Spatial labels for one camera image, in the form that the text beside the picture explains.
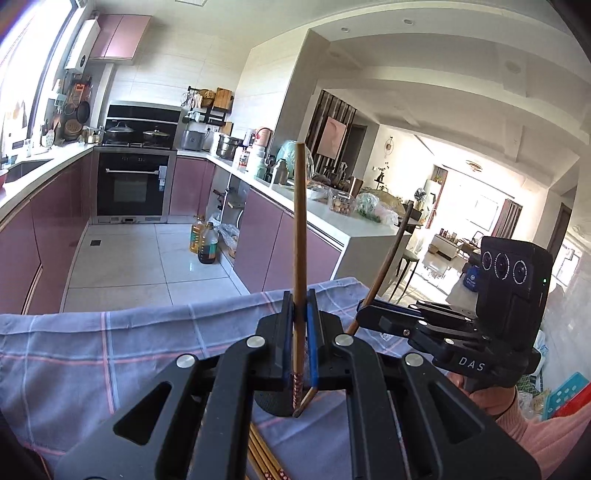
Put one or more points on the purple plaid tablecloth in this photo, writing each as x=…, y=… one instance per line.
x=62, y=375

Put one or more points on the white water heater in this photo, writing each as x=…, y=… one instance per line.
x=80, y=51

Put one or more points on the wooden chopstick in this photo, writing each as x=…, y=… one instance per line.
x=300, y=271
x=279, y=473
x=373, y=292
x=258, y=463

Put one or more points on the black mesh utensil cup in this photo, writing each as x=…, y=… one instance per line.
x=281, y=404

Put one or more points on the steel stock pot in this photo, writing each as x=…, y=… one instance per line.
x=227, y=146

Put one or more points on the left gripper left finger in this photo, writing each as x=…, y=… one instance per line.
x=274, y=372

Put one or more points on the pink cabinets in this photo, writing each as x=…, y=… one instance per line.
x=207, y=186
x=40, y=237

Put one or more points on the black bar stool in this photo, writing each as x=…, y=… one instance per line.
x=408, y=263

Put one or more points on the pink lower cabinets left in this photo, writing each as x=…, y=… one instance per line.
x=40, y=237

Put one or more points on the black range hood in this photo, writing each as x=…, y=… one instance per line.
x=141, y=125

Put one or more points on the dark oil bottle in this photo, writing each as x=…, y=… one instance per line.
x=207, y=250

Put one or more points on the pink lower cabinets right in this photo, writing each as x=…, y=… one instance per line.
x=207, y=186

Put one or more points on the blue plastic basket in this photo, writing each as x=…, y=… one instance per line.
x=568, y=398

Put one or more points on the pink upper cabinet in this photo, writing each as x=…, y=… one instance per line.
x=119, y=37

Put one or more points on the black wall shelf rack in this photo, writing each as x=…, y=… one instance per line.
x=206, y=106

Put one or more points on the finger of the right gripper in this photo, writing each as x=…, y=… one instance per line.
x=396, y=326
x=381, y=308

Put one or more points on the yellow oil bottle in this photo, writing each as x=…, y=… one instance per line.
x=195, y=234

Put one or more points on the black built-in oven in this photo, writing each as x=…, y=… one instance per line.
x=133, y=185

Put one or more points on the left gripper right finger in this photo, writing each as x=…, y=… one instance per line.
x=327, y=369

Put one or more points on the right hand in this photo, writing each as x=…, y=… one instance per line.
x=461, y=380

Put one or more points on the pink right sleeve forearm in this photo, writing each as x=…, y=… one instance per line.
x=548, y=442

